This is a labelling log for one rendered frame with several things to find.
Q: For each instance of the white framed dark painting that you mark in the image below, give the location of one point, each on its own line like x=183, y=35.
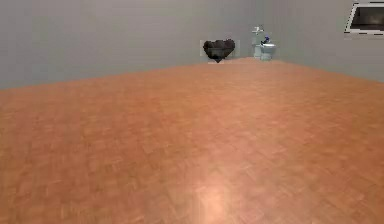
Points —
x=368, y=16

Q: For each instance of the black heart-shaped bin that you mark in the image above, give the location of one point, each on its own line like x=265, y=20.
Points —
x=218, y=49

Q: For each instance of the small blue bottle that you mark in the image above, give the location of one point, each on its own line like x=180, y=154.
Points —
x=266, y=40

